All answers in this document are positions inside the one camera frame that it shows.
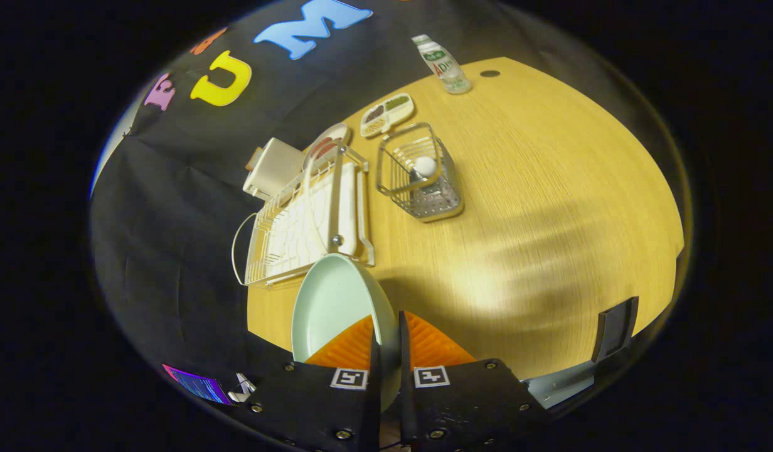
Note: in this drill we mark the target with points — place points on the round plate with meat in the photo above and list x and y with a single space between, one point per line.
337 132

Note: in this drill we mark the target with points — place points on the white toaster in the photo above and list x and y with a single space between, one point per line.
275 168

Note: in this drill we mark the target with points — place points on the brown meat patty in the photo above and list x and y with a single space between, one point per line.
327 143
317 154

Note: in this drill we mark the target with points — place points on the pile of dark beans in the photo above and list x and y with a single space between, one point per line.
374 113

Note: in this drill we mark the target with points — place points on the spoon with white ball end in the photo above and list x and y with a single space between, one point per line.
425 166

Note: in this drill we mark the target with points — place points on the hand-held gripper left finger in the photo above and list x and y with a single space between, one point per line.
324 408

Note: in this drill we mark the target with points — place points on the pile of pale beans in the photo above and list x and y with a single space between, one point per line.
374 127

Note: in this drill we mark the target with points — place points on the white drink bottle green label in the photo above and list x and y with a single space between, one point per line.
446 66

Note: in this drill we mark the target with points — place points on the black backdrop cloth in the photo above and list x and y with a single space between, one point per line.
173 207

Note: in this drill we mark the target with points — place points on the pale green plate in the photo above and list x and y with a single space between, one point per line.
333 307

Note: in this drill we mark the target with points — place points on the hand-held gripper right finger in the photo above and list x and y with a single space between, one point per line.
462 408

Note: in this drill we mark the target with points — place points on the pile of green beans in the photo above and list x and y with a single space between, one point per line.
397 103

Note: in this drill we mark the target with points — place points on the slice of toast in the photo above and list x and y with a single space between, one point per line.
253 158

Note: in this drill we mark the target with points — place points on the computer monitor purple screen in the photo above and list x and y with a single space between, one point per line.
198 384

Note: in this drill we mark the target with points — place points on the white divided snack tray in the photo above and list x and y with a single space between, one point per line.
389 116

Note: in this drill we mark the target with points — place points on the black rectangular object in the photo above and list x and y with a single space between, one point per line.
615 329

